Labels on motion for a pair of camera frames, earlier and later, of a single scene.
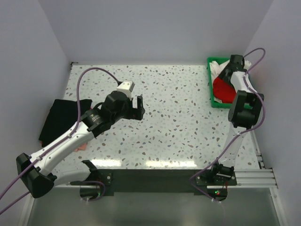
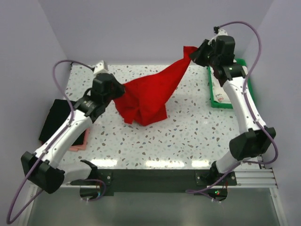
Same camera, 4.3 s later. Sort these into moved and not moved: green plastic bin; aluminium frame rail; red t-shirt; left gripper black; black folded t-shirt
Moved: red t-shirt; left gripper black
Not moved: black folded t-shirt; green plastic bin; aluminium frame rail
